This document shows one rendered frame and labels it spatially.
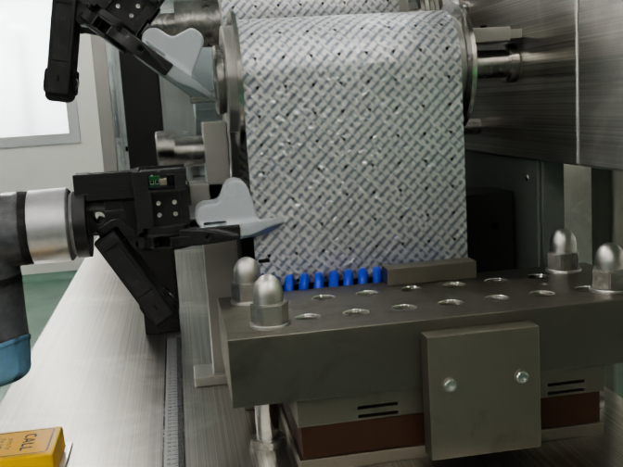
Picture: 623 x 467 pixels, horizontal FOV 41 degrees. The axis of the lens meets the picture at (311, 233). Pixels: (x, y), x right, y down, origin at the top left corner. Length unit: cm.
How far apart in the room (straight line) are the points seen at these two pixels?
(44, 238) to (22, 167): 569
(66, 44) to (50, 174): 562
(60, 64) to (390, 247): 40
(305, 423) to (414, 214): 29
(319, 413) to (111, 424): 27
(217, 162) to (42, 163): 559
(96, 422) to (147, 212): 24
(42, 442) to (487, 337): 42
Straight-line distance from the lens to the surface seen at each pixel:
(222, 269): 97
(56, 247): 86
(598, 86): 83
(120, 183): 86
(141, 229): 85
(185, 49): 90
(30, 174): 654
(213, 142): 94
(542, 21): 94
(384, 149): 90
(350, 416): 75
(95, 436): 89
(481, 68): 98
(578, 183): 522
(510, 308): 76
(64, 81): 91
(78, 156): 648
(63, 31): 91
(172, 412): 93
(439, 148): 91
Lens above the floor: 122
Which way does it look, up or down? 9 degrees down
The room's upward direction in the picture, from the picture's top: 4 degrees counter-clockwise
